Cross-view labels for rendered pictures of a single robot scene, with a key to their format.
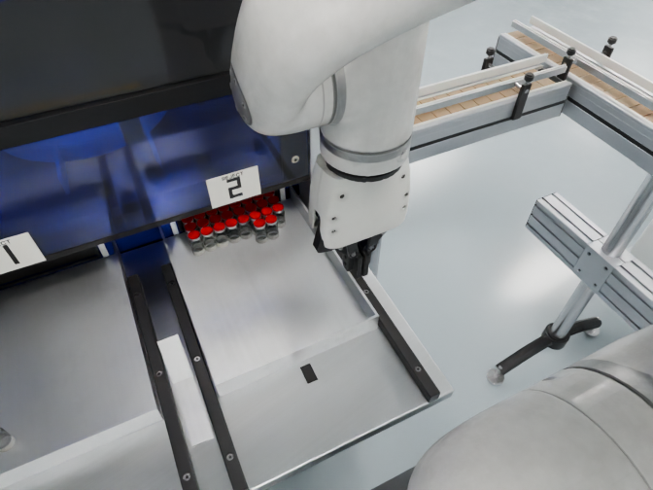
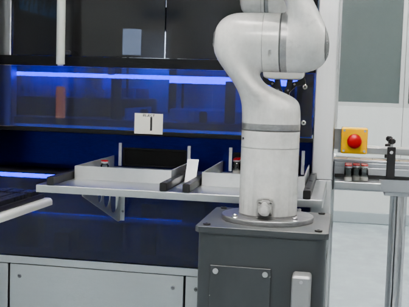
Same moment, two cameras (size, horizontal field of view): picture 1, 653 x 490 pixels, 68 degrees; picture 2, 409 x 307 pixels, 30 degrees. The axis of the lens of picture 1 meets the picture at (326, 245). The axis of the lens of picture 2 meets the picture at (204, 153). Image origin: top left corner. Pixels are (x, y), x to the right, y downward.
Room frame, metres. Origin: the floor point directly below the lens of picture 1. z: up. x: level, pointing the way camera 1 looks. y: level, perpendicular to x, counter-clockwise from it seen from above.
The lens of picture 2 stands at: (-1.26, -0.98, 1.12)
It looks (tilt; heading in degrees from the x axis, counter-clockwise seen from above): 5 degrees down; 36
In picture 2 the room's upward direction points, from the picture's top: 2 degrees clockwise
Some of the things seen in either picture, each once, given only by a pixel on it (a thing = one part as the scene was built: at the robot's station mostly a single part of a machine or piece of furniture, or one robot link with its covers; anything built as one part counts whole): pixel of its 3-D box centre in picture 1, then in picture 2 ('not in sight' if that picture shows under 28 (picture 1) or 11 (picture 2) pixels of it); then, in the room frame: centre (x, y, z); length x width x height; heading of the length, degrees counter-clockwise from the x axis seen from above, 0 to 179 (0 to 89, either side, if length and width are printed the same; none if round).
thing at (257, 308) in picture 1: (260, 274); (259, 174); (0.51, 0.11, 0.90); 0.34 x 0.26 x 0.04; 26
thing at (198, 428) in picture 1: (184, 388); (187, 172); (0.30, 0.20, 0.91); 0.14 x 0.03 x 0.06; 26
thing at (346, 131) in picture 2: not in sight; (353, 140); (0.73, -0.06, 1.00); 0.08 x 0.07 x 0.07; 26
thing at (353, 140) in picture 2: not in sight; (354, 141); (0.69, -0.08, 1.00); 0.04 x 0.04 x 0.04; 26
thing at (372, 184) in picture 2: not in sight; (356, 183); (0.77, -0.06, 0.87); 0.14 x 0.13 x 0.02; 26
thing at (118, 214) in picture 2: not in sight; (102, 207); (0.26, 0.45, 0.80); 0.34 x 0.03 x 0.13; 26
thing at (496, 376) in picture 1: (551, 342); not in sight; (0.88, -0.78, 0.07); 0.50 x 0.08 x 0.14; 116
